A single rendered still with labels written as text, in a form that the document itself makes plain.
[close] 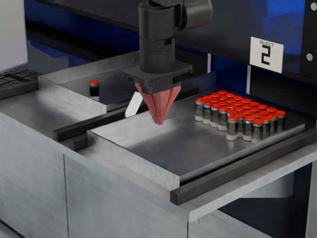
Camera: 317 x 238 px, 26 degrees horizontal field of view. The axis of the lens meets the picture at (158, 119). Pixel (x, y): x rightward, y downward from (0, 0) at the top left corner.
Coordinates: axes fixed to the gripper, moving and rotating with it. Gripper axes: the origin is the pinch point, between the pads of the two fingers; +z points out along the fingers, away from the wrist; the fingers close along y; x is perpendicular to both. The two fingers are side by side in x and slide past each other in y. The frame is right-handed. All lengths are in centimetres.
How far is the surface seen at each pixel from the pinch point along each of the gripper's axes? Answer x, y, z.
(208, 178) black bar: -7.5, 4.4, 10.0
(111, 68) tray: 54, 32, 12
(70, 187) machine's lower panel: 82, 34, 59
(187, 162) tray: 2.1, 8.7, 11.9
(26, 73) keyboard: 79, 21, 18
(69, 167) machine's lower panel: 81, 34, 52
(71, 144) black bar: 21.0, -3.8, 10.7
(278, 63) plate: 4.2, 36.6, -0.1
